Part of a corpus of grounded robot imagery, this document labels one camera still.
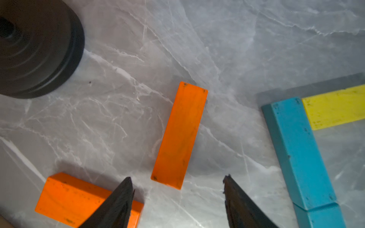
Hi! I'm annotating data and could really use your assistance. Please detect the yellow block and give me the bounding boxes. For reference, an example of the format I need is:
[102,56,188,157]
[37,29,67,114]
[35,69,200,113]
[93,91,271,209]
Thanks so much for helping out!
[302,85,365,130]

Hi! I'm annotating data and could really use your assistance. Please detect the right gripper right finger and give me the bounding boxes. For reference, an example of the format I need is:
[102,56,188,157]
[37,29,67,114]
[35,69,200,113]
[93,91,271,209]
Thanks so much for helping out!
[223,175,278,228]

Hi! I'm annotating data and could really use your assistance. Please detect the black microphone on stand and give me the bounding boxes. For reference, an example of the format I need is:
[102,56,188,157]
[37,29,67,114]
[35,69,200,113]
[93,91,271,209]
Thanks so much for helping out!
[1,1,85,99]

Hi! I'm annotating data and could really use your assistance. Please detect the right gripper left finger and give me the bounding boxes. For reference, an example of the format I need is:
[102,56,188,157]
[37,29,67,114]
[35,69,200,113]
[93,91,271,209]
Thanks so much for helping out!
[80,177,134,228]

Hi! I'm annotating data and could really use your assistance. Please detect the teal block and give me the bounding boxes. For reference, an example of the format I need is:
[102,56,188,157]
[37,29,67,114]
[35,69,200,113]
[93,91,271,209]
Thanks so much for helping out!
[261,97,336,211]
[293,203,346,228]

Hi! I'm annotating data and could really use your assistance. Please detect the orange block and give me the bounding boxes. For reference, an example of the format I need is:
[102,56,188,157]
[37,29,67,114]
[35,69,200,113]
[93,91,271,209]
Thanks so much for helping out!
[35,173,144,228]
[151,82,208,190]

